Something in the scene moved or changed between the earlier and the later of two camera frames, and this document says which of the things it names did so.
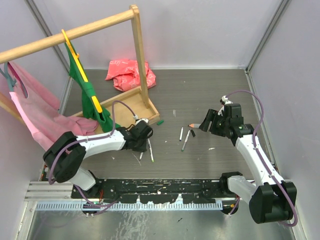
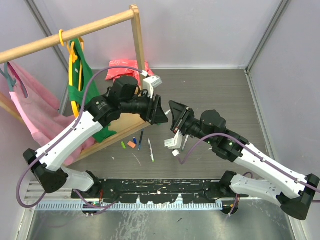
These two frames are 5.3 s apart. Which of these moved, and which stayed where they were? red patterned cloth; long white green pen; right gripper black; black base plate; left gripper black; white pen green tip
Moved: right gripper black; left gripper black
Stayed: long white green pen; white pen green tip; black base plate; red patterned cloth
